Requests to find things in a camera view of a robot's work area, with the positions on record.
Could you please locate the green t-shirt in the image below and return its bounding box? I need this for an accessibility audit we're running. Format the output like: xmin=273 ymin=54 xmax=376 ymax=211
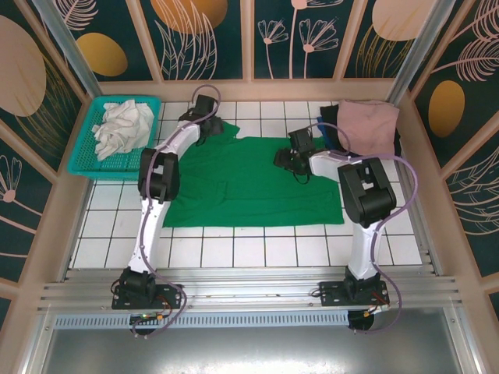
xmin=161 ymin=120 xmax=346 ymax=229

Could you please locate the folded pink t-shirt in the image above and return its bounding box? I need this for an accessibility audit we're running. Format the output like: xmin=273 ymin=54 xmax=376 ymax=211
xmin=335 ymin=99 xmax=401 ymax=157

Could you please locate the crumpled white cloth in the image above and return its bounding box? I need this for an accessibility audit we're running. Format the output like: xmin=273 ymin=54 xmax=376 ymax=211
xmin=91 ymin=99 xmax=155 ymax=163

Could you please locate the teal plastic basket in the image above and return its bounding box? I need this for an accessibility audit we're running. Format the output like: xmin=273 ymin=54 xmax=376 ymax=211
xmin=65 ymin=94 xmax=163 ymax=182

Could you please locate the grey metal sheet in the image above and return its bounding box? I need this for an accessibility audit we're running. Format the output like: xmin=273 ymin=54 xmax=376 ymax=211
xmin=38 ymin=307 xmax=469 ymax=374

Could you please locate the small circuit board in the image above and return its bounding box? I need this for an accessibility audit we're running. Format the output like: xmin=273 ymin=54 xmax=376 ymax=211
xmin=130 ymin=312 xmax=168 ymax=325

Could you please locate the aluminium rail beam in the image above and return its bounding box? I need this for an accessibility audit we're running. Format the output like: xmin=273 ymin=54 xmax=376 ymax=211
xmin=37 ymin=266 xmax=463 ymax=312

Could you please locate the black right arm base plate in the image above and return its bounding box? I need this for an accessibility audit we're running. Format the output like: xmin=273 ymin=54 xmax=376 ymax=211
xmin=318 ymin=278 xmax=391 ymax=309

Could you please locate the aluminium corner post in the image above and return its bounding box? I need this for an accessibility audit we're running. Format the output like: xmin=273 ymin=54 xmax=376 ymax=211
xmin=33 ymin=0 xmax=103 ymax=99
xmin=389 ymin=0 xmax=446 ymax=103

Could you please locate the grey slotted cable duct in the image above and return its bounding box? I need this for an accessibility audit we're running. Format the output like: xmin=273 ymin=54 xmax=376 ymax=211
xmin=54 ymin=310 xmax=350 ymax=329

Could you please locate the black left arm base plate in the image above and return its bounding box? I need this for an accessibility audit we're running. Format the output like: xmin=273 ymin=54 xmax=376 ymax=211
xmin=111 ymin=278 xmax=184 ymax=311

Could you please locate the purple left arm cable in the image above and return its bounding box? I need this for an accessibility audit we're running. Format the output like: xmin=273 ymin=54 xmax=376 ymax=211
xmin=130 ymin=84 xmax=223 ymax=338

